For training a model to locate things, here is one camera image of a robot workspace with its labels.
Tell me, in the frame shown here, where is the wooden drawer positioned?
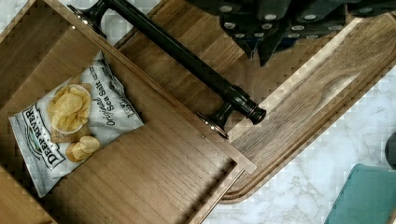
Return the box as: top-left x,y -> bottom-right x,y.
1,0 -> 255,224

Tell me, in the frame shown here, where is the teal cloth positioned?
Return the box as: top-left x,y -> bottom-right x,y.
324,163 -> 396,224

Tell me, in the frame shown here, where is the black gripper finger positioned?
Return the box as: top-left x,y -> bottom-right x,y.
257,0 -> 396,67
186,0 -> 289,60

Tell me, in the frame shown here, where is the wooden cutting board tray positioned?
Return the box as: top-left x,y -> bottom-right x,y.
117,0 -> 395,203

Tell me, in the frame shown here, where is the black drawer handle bar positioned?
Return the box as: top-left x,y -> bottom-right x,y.
67,0 -> 266,139

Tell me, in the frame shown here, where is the dark round object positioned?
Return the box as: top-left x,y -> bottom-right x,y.
385,133 -> 396,169

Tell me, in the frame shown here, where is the Deep River chips bag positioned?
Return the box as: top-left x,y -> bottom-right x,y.
9,52 -> 144,197

